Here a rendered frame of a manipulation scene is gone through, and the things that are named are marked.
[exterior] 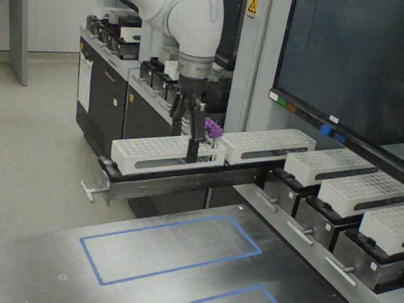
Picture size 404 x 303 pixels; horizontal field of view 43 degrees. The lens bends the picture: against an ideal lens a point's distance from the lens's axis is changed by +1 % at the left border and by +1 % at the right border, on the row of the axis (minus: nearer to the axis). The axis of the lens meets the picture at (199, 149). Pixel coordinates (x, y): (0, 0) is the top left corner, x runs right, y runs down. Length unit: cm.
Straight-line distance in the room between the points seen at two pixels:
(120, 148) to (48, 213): 135
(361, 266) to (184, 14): 71
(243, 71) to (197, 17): 52
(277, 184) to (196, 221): 37
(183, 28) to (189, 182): 40
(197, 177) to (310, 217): 31
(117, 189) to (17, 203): 146
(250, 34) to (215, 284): 93
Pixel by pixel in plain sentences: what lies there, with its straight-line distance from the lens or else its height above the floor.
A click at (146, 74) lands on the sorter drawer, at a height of 78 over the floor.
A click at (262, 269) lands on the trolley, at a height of 82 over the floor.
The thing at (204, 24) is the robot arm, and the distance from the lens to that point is 122.
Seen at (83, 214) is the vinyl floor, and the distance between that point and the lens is 261.
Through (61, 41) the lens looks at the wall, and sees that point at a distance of 489.
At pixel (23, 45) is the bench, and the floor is 33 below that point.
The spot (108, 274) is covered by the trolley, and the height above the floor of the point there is 82.
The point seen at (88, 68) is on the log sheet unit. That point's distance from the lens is 303.
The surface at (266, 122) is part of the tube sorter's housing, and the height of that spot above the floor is 88.
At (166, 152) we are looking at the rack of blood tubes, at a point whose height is 86.
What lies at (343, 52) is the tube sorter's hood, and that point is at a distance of 133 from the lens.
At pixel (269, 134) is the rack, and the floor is 86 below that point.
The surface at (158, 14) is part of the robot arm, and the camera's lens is 132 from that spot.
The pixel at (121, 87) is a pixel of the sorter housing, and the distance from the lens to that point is 252.
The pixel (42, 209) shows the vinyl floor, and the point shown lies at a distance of 265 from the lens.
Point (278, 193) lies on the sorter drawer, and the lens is 142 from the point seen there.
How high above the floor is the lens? 143
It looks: 25 degrees down
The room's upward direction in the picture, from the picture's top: 10 degrees clockwise
